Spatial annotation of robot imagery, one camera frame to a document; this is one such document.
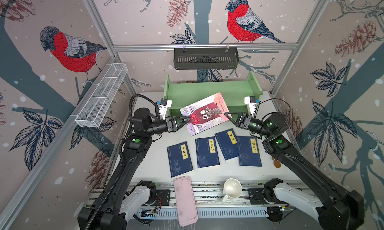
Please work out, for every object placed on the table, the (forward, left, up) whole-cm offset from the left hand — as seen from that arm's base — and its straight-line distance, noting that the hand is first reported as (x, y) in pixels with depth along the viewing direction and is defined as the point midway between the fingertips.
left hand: (186, 122), depth 63 cm
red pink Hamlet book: (+3, -8, +2) cm, 9 cm away
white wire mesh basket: (+8, +46, -3) cm, 47 cm away
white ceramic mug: (-20, -23, -33) cm, 44 cm away
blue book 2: (0, -11, -33) cm, 35 cm away
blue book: (-4, +6, -33) cm, 34 cm away
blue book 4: (0, -36, -33) cm, 49 cm away
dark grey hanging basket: (+59, -12, -6) cm, 60 cm away
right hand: (0, -16, +2) cm, 16 cm away
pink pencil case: (-28, +1, -32) cm, 42 cm away
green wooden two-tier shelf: (+30, -27, -12) cm, 42 cm away
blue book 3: (+7, -25, -33) cm, 42 cm away
